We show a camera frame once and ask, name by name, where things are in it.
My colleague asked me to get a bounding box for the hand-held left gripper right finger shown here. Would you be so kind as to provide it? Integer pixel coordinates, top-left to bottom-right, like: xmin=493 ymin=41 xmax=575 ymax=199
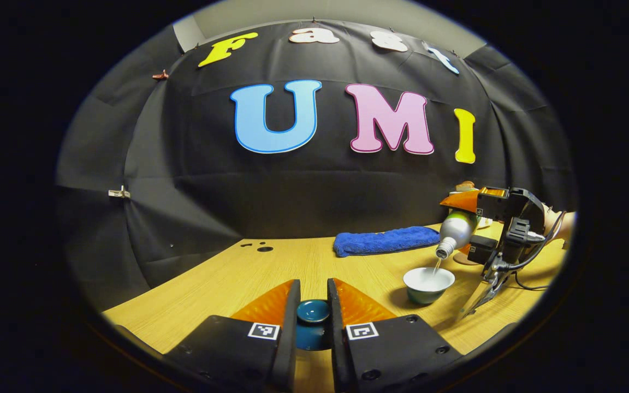
xmin=327 ymin=278 xmax=464 ymax=393

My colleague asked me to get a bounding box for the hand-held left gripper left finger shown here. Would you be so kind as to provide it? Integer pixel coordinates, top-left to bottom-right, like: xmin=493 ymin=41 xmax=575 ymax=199
xmin=163 ymin=279 xmax=301 ymax=393

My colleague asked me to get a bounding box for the round brown coaster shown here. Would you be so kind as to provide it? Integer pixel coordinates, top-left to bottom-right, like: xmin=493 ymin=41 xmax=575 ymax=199
xmin=453 ymin=248 xmax=484 ymax=266

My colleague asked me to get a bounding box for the silver green water bottle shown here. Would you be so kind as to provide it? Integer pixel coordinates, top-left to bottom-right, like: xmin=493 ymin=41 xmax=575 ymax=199
xmin=436 ymin=210 xmax=482 ymax=260

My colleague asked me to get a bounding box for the teal teacup lid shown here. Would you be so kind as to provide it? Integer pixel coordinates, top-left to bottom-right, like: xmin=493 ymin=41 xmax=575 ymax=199
xmin=295 ymin=299 xmax=333 ymax=351

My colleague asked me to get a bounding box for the white and teal teacup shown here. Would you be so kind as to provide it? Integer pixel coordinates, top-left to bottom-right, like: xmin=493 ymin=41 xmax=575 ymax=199
xmin=403 ymin=267 xmax=456 ymax=305

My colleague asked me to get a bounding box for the blue towel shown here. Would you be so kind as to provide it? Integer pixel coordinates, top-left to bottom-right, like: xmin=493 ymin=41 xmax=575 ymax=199
xmin=333 ymin=227 xmax=441 ymax=258

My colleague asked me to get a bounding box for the black backdrop cloth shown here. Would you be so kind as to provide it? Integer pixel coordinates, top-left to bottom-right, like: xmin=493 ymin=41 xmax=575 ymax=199
xmin=55 ymin=19 xmax=577 ymax=312

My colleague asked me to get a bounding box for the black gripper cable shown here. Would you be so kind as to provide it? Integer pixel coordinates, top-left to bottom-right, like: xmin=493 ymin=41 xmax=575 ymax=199
xmin=503 ymin=211 xmax=567 ymax=291

